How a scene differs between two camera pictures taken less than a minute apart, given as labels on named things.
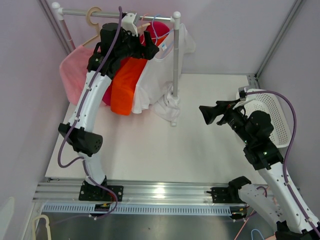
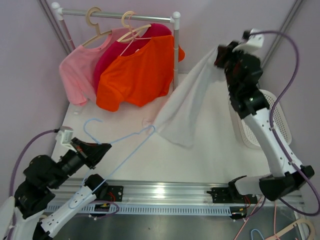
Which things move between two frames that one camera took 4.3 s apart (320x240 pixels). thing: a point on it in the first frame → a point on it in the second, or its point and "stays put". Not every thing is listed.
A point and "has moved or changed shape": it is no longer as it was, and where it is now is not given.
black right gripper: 210,113 → 224,53
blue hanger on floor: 251,233 stays put
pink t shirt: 74,67 stays put
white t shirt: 155,87 → 179,119
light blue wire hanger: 155,30 → 112,177
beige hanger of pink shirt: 95,8 stays put
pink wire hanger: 142,19 has moved or changed shape
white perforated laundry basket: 276,108 stays put
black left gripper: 148,51 → 91,153
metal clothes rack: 176,17 stays put
